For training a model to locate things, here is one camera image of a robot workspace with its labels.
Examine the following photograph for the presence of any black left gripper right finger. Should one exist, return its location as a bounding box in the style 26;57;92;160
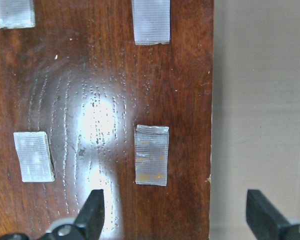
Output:
245;189;294;240

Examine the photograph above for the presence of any dark wooden drawer cabinet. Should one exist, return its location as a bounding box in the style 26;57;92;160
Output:
0;0;214;240

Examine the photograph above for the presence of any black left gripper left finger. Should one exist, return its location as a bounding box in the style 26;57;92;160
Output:
74;189;105;240

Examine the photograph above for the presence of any grey tape patch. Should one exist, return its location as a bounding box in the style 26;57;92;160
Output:
13;131;55;183
134;124;170;187
131;0;171;46
0;0;36;29

